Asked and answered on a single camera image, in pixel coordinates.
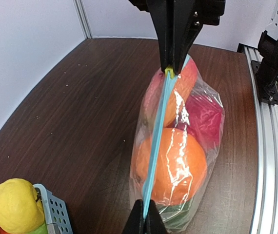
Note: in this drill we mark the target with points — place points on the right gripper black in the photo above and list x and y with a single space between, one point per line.
177 23

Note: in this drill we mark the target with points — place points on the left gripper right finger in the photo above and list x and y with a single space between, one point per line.
153 221

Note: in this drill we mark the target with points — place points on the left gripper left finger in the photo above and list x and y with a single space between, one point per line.
135 221

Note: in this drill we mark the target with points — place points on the green lime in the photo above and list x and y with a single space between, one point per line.
176 218

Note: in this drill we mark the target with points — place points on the orange fruit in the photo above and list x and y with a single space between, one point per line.
181 167

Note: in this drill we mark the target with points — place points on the red chili pepper toy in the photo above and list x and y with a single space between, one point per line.
180 93

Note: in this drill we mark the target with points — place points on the clear zip top bag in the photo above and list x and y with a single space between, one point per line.
143 130

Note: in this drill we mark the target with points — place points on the red apple toy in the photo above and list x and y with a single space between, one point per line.
203 118

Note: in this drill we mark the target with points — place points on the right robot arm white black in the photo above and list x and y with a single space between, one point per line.
268 42

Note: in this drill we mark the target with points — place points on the light blue plastic basket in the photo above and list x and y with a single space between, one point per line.
56 216

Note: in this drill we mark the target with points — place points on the green fruit in basket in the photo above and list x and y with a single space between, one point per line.
42 229

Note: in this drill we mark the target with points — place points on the yellow lemon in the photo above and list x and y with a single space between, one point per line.
21 210

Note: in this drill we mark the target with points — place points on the left aluminium frame post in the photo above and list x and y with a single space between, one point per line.
83 19

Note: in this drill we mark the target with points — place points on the aluminium front rail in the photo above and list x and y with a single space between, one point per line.
265 217

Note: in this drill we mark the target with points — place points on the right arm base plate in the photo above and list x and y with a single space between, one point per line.
265 78

